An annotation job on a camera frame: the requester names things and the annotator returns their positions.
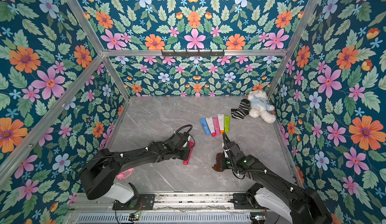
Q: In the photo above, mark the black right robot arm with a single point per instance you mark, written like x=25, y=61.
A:
x=295, y=204

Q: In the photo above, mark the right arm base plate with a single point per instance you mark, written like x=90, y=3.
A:
x=241, y=201

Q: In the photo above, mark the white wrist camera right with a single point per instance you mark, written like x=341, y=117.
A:
x=226, y=150

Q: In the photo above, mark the white teddy bear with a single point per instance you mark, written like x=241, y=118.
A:
x=260, y=107

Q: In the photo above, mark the pink Curaprox toothpaste tube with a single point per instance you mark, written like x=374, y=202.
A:
x=216, y=126

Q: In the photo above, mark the white tube orange cap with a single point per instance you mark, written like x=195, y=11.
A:
x=221, y=123

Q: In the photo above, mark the green Curaprox toothpaste tube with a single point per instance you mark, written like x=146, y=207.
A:
x=226, y=123

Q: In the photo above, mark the white tube red cap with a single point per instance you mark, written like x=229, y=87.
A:
x=211, y=127

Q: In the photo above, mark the pink round object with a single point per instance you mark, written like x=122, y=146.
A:
x=125, y=174

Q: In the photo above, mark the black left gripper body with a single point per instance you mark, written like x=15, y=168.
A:
x=182, y=154

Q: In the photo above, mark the striped black white sock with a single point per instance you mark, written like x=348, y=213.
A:
x=242, y=111

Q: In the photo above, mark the brown cloth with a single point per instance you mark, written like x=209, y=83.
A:
x=217, y=166

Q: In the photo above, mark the black hook rail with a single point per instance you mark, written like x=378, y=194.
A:
x=193, y=53

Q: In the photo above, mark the red Curaprox toothpaste tube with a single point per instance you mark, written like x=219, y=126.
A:
x=189, y=153

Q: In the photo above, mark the blue toothpaste tube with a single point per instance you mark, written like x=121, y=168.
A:
x=205, y=126

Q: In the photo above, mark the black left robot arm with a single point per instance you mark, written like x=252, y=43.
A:
x=98, y=177

